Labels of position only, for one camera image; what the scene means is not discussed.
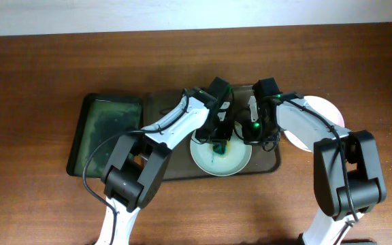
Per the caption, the green yellow sponge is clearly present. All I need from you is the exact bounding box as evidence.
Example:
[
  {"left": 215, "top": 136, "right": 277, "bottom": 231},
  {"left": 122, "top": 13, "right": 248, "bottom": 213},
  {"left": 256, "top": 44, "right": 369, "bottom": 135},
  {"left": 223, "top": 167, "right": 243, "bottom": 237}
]
[{"left": 212, "top": 142, "right": 227, "bottom": 156}]

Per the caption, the pale green plate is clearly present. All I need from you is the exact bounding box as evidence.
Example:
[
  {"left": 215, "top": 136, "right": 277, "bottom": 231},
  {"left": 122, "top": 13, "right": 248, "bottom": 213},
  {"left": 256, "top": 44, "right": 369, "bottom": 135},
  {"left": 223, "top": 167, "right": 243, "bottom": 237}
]
[{"left": 190, "top": 122, "right": 252, "bottom": 176}]

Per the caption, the white plate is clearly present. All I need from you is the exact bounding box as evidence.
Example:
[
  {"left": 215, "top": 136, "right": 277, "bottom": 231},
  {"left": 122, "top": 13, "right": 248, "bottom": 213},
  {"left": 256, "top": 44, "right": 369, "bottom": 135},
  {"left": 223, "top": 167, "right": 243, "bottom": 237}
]
[{"left": 284, "top": 95, "right": 345, "bottom": 152}]

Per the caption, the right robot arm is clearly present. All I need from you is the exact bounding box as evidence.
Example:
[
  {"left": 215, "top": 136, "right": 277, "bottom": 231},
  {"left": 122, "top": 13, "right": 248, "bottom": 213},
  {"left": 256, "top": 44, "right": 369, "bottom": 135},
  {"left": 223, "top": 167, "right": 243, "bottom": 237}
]
[{"left": 243, "top": 78, "right": 387, "bottom": 245}]

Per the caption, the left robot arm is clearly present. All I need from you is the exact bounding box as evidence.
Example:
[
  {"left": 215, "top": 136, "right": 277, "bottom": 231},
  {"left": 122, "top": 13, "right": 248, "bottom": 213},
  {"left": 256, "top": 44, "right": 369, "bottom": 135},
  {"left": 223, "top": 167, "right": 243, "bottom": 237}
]
[{"left": 97, "top": 77, "right": 232, "bottom": 244}]

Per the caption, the black water tray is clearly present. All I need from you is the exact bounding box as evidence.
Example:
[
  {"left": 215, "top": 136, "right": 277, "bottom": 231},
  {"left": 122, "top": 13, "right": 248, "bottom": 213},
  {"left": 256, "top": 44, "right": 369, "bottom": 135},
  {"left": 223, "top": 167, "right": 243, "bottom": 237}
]
[{"left": 66, "top": 93, "right": 143, "bottom": 178}]

